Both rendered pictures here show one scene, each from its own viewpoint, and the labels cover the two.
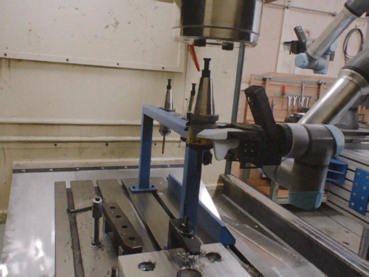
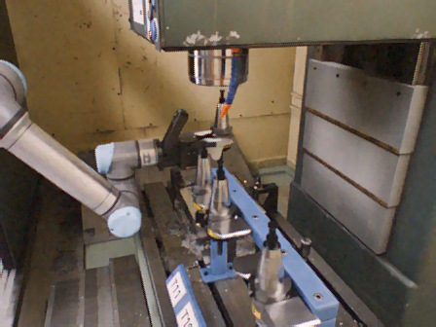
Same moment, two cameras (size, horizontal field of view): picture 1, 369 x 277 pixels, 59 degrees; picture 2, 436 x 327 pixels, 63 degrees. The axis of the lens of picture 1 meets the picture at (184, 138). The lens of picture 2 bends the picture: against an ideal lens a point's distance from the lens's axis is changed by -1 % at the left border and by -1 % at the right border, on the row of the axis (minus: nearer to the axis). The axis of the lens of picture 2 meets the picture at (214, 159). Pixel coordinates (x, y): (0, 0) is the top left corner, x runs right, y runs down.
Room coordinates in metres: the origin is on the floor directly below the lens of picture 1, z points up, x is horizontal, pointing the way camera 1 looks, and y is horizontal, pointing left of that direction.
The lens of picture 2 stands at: (1.58, 0.02, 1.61)
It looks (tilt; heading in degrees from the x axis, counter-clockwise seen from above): 24 degrees down; 184
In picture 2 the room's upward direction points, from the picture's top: straight up
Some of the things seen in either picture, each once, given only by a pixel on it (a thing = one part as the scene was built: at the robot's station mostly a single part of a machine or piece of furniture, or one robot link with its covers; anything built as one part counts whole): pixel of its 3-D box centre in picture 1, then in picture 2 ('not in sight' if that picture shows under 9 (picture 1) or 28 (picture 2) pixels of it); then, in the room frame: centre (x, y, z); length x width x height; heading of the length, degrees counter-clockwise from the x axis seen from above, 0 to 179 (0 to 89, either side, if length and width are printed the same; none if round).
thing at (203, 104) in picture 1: (203, 95); (221, 114); (0.62, -0.03, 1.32); 0.04 x 0.04 x 0.07
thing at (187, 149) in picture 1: (190, 197); (219, 230); (0.78, -0.03, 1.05); 0.10 x 0.05 x 0.30; 112
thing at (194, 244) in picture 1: (184, 245); (223, 230); (0.67, -0.02, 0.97); 0.13 x 0.03 x 0.15; 22
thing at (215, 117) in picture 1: (202, 120); (221, 130); (0.62, -0.03, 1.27); 0.06 x 0.06 x 0.03
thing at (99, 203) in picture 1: (96, 221); (304, 257); (0.77, 0.21, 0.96); 0.03 x 0.03 x 0.13
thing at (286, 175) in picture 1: (302, 180); (123, 193); (0.74, -0.29, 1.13); 0.11 x 0.08 x 0.11; 19
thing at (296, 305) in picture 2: not in sight; (285, 315); (1.21, 0.09, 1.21); 0.07 x 0.05 x 0.01; 112
